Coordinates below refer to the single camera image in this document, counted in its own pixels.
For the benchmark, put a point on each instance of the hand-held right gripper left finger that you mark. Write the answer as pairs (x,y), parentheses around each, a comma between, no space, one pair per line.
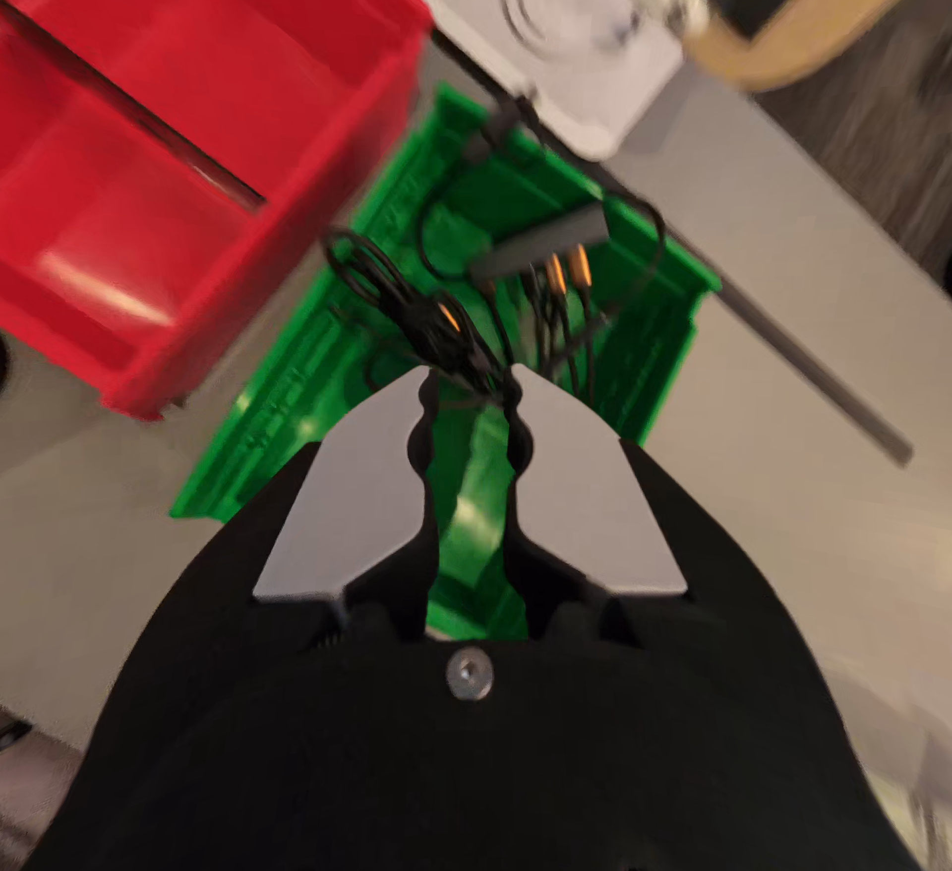
(349,506)

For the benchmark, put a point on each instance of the red plastic bin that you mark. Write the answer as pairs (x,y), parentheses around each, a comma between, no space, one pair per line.
(223,67)

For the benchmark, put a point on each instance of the green plastic bin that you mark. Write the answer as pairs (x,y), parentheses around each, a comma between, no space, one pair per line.
(312,380)

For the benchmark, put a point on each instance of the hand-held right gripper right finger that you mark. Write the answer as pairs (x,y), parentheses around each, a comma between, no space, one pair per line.
(595,506)

